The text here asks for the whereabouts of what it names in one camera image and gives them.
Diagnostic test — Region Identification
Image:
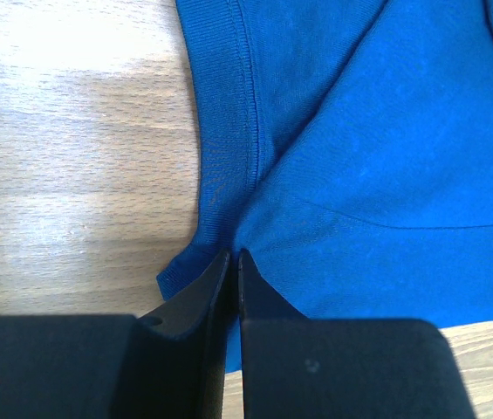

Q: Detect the dark blue t-shirt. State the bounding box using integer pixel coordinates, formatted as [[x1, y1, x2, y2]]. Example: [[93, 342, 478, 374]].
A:
[[155, 0, 493, 374]]

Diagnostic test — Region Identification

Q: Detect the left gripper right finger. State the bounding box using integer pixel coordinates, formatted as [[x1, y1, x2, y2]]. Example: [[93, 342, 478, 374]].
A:
[[238, 251, 475, 418]]

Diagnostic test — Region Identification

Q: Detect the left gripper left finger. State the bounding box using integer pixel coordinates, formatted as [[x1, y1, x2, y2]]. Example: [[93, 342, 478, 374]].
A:
[[0, 251, 231, 418]]

